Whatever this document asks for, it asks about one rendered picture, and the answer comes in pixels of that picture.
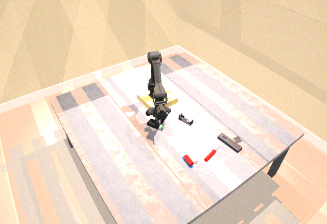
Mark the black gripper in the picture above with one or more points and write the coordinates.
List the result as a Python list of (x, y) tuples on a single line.
[(155, 123)]

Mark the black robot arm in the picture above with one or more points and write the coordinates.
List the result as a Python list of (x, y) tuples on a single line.
[(157, 91)]

